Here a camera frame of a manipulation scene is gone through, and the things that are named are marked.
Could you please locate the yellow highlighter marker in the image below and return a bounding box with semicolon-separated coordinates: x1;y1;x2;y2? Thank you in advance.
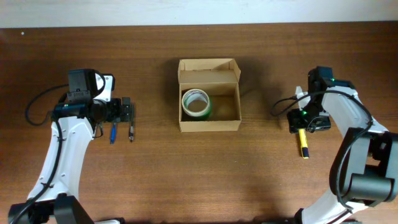
298;129;310;159

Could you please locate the beige masking tape roll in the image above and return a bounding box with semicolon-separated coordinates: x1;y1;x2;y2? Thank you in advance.
182;89;212;118

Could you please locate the green tape roll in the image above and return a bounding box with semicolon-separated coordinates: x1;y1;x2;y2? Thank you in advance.
184;94;212;120

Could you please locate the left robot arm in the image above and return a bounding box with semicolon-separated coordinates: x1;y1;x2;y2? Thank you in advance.
8;68;131;224

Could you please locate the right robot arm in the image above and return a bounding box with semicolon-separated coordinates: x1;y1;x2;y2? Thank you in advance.
287;67;397;223

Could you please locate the blue ballpoint pen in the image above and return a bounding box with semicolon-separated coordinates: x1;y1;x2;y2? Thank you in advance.
110;122;117;144

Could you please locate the black pen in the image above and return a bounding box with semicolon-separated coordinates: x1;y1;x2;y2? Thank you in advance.
129;103;135;143

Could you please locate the brown cardboard box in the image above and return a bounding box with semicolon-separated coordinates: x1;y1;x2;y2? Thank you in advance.
178;58;242;133

